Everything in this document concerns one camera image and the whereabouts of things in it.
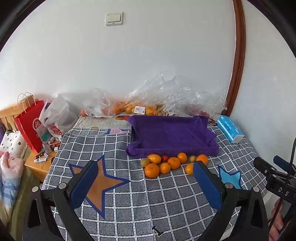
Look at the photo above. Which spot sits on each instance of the grey checked star cloth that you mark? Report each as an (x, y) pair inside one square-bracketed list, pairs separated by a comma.
[(148, 204)]

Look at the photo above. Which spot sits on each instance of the small red fruit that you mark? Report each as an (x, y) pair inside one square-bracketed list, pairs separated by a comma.
[(164, 158)]

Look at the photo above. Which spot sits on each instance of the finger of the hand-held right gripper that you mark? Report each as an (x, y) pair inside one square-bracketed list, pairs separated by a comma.
[(263, 168), (283, 163)]

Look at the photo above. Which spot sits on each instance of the wooden nightstand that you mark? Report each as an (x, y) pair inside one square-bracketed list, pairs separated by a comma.
[(39, 169)]

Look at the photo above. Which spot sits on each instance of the black tray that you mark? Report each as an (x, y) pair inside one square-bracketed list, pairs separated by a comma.
[(132, 135)]

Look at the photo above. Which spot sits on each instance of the pile of bagged kumquats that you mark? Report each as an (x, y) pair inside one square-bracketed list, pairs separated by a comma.
[(150, 110)]

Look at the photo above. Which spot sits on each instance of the small yellow-green fruit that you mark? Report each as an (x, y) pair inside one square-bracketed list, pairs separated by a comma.
[(145, 162), (192, 159)]

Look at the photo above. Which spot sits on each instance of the clear plastic bag of mandarins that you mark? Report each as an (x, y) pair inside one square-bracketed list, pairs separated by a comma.
[(99, 99)]

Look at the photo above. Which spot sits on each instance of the white light switch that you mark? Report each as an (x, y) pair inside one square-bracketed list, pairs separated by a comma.
[(114, 19)]

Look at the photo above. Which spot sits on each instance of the person's right hand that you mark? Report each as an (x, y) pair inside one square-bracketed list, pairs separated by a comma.
[(279, 224)]

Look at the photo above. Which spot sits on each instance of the pile of bagged mandarins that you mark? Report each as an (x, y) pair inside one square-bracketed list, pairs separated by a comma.
[(108, 110)]

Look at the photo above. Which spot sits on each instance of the red paper shopping bag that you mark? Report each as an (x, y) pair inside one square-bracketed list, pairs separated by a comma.
[(29, 125)]

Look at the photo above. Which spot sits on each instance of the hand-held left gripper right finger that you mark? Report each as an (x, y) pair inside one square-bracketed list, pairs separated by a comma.
[(205, 185)]

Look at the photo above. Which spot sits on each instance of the white floral pillow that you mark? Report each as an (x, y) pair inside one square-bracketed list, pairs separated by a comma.
[(12, 143)]

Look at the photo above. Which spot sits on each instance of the pink white plush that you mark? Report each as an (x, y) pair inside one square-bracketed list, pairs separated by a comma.
[(10, 164)]

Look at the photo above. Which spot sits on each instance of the purple towel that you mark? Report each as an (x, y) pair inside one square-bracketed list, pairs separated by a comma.
[(171, 134)]

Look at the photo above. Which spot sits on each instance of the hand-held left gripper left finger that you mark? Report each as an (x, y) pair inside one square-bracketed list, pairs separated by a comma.
[(83, 183)]

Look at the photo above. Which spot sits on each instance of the small black clip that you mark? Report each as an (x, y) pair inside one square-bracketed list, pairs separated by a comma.
[(157, 231)]

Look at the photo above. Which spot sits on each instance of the blue tissue pack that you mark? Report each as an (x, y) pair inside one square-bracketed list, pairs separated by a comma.
[(230, 128)]

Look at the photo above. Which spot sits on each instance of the clutter of small bottles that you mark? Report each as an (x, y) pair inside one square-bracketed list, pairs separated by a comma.
[(47, 148)]

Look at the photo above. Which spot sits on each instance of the pile of bagged red fruit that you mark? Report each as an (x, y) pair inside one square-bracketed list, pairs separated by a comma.
[(201, 113)]

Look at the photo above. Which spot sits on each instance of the wooden headboard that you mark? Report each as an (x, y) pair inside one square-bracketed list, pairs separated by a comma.
[(9, 115)]

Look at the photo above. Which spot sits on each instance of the large crumpled clear plastic bag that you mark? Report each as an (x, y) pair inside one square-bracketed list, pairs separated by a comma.
[(198, 97)]

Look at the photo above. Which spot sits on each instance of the large mandarin orange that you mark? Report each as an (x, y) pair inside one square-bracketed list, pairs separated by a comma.
[(152, 170)]

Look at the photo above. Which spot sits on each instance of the brown wooden door frame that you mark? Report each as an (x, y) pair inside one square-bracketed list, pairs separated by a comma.
[(239, 58)]

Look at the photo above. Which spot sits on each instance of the fruit print paper mat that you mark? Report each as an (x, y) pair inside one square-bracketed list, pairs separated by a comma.
[(97, 121)]

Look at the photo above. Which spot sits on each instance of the white red print plastic bag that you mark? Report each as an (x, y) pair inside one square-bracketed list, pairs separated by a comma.
[(54, 130)]

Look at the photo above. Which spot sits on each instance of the small mandarin orange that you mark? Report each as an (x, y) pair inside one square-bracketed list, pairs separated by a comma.
[(189, 169)]

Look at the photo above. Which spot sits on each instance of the striped pastel blanket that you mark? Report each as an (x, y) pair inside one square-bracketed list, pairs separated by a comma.
[(7, 194)]

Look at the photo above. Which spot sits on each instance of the pile of bagged golden berries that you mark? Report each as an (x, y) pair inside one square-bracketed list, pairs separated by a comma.
[(166, 112)]

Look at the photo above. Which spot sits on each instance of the oval orange citrus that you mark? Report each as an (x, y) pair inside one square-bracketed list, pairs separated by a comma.
[(154, 159)]

